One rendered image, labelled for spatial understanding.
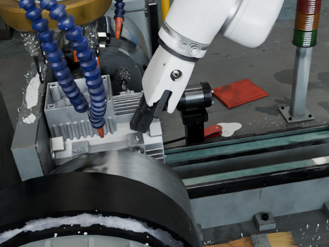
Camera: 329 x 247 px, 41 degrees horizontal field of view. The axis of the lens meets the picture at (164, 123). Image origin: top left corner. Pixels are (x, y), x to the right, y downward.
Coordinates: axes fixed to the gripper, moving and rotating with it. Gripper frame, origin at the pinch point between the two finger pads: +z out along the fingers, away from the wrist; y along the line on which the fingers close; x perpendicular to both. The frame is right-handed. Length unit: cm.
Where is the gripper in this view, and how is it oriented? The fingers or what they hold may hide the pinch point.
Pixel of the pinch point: (141, 120)
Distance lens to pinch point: 79.5
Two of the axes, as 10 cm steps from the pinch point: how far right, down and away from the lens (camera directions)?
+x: -8.9, -2.8, -3.6
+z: -4.3, 7.8, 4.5
